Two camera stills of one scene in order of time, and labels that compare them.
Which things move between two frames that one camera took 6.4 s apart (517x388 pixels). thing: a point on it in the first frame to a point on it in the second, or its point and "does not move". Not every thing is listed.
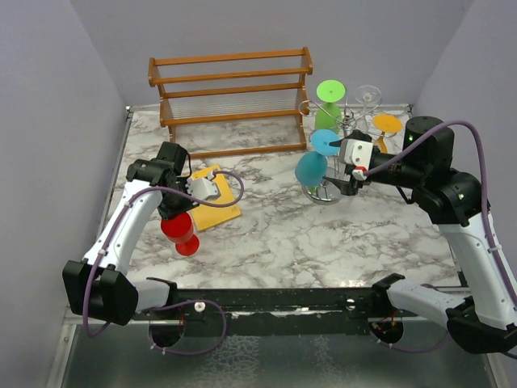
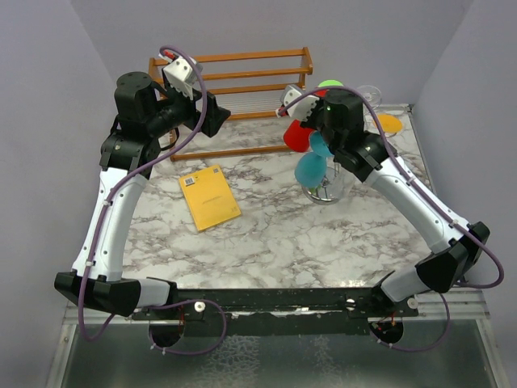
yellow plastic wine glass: x=386 y=124 does not move
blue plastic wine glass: x=311 y=166 does not move
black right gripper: x=349 y=187 to x=308 y=122
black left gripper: x=166 y=212 to x=214 y=115
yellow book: x=208 y=216 does not move
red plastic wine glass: x=179 y=229 to x=296 y=137
